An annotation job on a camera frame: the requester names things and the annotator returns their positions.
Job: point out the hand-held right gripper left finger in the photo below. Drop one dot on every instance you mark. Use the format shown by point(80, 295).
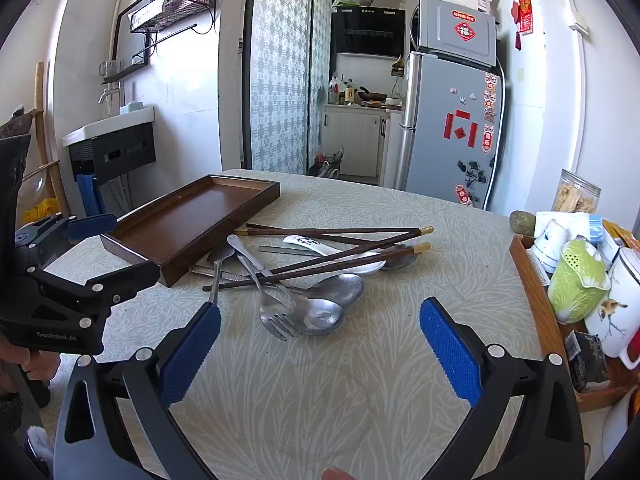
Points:
point(190, 355)

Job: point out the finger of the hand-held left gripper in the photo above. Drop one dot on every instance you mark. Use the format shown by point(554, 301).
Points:
point(92, 226)
point(135, 275)

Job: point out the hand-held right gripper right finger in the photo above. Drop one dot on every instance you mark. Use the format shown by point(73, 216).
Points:
point(450, 355)

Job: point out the dark brown wooden tray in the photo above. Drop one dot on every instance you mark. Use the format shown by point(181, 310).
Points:
point(190, 215)

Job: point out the small metal spoon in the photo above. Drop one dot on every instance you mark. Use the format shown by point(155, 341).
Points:
point(220, 255)

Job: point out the metal fork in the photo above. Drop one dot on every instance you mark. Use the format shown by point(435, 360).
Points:
point(280, 322)

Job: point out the serrated metal knife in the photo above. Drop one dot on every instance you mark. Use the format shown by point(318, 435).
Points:
point(280, 249)

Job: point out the white ceramic spoon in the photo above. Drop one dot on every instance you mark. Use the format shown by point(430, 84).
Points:
point(300, 241)

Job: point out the person's left hand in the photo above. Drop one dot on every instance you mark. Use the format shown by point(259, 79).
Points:
point(42, 365)

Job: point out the person's right hand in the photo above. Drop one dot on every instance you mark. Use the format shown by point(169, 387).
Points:
point(340, 475)

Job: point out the blue towel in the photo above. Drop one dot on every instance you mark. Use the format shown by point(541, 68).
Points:
point(90, 195)

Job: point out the yellow cloth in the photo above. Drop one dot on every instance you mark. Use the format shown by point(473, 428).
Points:
point(42, 210)

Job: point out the black vanity cabinet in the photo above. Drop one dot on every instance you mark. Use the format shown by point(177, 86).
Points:
point(125, 152)

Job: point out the white sink basin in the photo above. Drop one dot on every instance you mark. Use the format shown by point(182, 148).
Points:
point(110, 125)

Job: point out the light wooden tray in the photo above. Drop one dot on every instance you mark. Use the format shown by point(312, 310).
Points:
point(535, 290)

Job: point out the light blue soap dish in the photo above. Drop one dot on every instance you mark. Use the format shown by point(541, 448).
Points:
point(132, 107)

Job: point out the wooden ladder rack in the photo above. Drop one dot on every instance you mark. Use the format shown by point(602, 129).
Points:
point(40, 110)

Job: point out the metal faucet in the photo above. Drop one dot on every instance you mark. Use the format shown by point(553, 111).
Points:
point(107, 94)

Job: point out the black packet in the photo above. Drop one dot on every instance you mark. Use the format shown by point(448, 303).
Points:
point(585, 360)

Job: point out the green cabbage-shaped ceramic pot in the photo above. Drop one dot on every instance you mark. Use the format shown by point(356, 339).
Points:
point(575, 280)

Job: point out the stacked white cups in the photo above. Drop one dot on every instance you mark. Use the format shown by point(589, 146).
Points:
point(547, 245)

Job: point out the green-brown stone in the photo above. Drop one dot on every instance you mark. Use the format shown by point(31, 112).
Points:
point(522, 222)

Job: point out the blue and white carton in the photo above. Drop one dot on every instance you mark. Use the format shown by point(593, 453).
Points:
point(597, 227)

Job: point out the clear plastic snack jar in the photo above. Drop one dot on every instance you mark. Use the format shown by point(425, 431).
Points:
point(575, 197)

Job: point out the plastic bag of vegetables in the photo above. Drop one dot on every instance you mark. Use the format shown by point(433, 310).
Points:
point(330, 165)

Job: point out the grey two-door refrigerator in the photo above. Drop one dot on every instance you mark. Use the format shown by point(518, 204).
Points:
point(440, 125)

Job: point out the grey patterned sliding door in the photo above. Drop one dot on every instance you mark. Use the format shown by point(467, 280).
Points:
point(280, 85)
point(321, 60)

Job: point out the white kitchen cabinet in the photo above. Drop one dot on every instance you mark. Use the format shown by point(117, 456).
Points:
point(350, 140)

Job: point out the white plastic bottle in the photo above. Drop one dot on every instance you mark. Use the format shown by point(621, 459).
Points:
point(334, 92)

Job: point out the black wok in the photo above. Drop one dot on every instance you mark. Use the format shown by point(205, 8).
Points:
point(372, 96)

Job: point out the yellow oil bottle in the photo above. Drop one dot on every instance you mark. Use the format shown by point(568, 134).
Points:
point(350, 94)

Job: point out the black range hood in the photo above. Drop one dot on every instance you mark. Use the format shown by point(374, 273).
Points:
point(367, 30)

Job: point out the black wall ledge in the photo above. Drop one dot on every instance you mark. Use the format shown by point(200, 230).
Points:
point(125, 72)

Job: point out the black-framed wall mirror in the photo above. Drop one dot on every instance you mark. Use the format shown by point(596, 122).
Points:
point(131, 45)

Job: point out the red wall ornament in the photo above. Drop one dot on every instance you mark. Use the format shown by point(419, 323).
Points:
point(525, 7)

